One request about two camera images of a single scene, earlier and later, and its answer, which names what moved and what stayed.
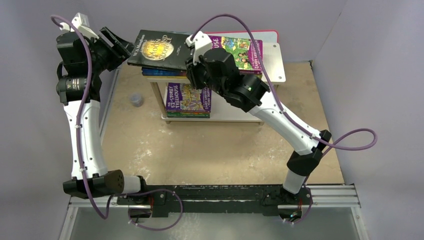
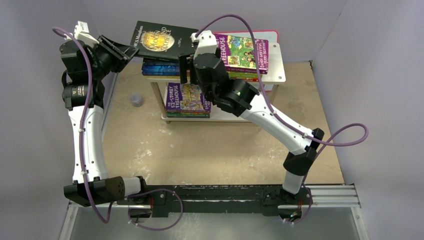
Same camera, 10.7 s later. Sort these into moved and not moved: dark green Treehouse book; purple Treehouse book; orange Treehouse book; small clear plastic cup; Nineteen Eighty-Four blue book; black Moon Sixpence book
Moved: black Moon Sixpence book; Nineteen Eighty-Four blue book
Not moved: purple Treehouse book; orange Treehouse book; dark green Treehouse book; small clear plastic cup
